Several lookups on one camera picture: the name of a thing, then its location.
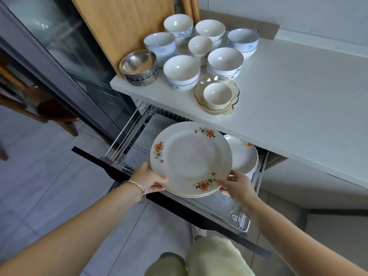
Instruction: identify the person's right hand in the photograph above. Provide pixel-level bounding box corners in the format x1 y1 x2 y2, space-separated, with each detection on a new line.
216 169 261 211

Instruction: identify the person's left hand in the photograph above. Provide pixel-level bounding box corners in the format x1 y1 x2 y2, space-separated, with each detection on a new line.
129 162 169 196

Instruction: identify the white plate orange floral print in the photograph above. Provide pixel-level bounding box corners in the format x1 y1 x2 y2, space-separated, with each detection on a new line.
231 152 260 182
149 162 228 199
224 134 258 174
149 121 233 196

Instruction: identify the person's left forearm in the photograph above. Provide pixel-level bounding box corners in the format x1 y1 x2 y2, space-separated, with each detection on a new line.
0 182 144 276

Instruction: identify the person's right forearm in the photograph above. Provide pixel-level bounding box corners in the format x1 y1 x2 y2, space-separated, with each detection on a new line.
242 196 368 276

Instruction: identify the white slipper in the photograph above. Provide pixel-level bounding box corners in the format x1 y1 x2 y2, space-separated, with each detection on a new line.
192 226 208 242

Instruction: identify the person's right leg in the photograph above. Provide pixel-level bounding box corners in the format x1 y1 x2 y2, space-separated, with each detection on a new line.
185 236 257 276

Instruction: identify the person's leg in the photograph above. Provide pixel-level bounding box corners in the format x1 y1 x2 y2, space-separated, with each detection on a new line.
144 252 188 276
185 236 257 276

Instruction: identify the amber glass flower-shaped dish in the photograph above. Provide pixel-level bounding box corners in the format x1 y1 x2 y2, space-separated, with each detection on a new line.
194 74 240 116

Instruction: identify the white base cabinet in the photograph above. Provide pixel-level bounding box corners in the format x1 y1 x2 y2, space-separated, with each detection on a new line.
259 154 368 211

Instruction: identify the person's left leg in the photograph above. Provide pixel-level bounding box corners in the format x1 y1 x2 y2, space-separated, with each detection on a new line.
144 252 188 276

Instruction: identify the small white bowl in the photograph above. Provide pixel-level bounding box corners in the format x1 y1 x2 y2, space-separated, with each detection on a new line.
203 82 233 110
188 35 214 67

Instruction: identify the stainless steel bowl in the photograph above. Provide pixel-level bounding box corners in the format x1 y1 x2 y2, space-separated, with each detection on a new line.
123 67 159 87
119 50 158 77

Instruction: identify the white bowl blue band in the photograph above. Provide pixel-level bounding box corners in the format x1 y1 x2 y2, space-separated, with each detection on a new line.
163 55 201 92

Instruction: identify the white bowl blue floral print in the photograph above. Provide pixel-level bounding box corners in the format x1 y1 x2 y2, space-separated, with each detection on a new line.
206 47 245 81
163 14 194 46
143 32 177 68
227 28 260 59

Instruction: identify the wooden chair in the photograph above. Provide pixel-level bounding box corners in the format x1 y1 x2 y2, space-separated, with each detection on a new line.
0 58 80 162

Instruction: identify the plain white bowl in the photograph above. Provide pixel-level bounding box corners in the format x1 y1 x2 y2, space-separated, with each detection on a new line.
195 19 226 50

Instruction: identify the large wooden cutting board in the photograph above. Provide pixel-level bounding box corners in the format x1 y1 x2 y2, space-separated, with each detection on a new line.
70 0 176 76

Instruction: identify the dark glass door cabinet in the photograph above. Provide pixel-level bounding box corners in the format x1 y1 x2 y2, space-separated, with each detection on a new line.
0 0 139 145

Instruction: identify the narrow wooden board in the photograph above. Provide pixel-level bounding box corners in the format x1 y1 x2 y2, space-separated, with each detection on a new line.
180 0 200 24

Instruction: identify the beaded wrist bracelet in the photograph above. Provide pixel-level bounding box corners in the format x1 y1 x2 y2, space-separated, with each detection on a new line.
121 180 147 204

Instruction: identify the pull-out steel wire dish drawer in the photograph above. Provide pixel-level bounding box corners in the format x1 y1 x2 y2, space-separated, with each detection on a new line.
72 101 272 260

